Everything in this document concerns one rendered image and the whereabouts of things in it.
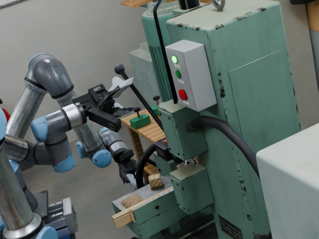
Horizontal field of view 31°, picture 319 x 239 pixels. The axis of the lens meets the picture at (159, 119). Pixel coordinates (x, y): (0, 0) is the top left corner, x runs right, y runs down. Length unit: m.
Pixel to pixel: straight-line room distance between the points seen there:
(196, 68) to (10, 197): 0.63
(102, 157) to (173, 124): 0.83
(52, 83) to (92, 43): 2.73
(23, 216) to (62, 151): 0.27
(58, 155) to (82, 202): 2.18
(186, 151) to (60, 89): 0.78
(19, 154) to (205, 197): 0.60
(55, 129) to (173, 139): 0.42
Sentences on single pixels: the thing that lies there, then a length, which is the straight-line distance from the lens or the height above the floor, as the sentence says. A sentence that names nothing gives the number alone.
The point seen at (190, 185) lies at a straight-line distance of 1.69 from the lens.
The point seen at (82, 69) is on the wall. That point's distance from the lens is 4.95.
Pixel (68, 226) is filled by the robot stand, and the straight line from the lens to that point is 2.36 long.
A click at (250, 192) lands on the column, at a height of 1.06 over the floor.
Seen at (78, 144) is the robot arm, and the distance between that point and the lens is 2.49.
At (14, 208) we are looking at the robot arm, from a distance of 1.69.
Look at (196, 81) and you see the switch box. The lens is 1.43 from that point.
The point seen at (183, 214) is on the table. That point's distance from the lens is 1.93.
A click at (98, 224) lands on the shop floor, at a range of 3.73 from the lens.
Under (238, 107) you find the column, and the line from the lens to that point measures 1.47.
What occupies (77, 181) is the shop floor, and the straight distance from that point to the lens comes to 4.35.
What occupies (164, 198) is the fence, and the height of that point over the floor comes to 0.94.
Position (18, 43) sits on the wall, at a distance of 4.78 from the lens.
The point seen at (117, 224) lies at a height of 0.91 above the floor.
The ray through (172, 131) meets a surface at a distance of 1.59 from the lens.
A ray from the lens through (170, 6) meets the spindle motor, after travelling 1.81.
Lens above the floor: 1.87
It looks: 22 degrees down
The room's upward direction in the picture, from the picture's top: 15 degrees counter-clockwise
